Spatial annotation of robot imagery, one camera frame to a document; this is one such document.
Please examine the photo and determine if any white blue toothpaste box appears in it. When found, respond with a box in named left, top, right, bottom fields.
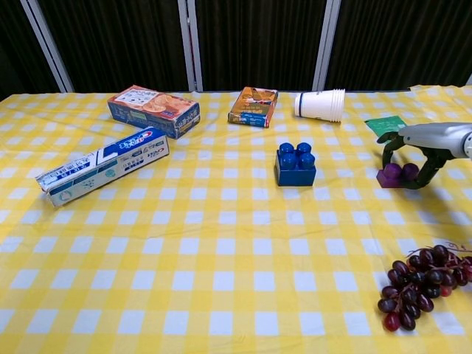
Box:
left=35, top=126, right=170, bottom=207

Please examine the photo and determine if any orange cookie box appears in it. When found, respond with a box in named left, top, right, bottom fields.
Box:
left=106, top=85, right=202, bottom=140

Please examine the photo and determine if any purple grape bunch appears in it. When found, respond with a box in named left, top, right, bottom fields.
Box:
left=376, top=243, right=472, bottom=332

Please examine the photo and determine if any small orange snack box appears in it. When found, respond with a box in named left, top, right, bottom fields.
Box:
left=227, top=86, right=280, bottom=129

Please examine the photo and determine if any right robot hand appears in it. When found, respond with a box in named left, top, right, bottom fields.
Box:
left=375, top=122, right=472, bottom=190

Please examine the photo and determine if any green packet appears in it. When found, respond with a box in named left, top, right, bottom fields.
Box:
left=364, top=115, right=409, bottom=137

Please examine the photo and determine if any blue toy brick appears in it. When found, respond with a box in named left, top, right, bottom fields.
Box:
left=274, top=142, right=317, bottom=187

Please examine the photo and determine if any purple toy brick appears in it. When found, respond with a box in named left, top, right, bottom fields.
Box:
left=375, top=162, right=421, bottom=190

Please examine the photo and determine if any yellow checkered tablecloth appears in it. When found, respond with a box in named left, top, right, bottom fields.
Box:
left=0, top=84, right=472, bottom=354

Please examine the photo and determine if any grey metal post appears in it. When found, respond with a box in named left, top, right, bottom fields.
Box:
left=312, top=0, right=342, bottom=91
left=20, top=0, right=74, bottom=93
left=176, top=0, right=204, bottom=92

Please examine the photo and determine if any white paper cup stack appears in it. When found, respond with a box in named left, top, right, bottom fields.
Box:
left=294, top=88, right=347, bottom=123

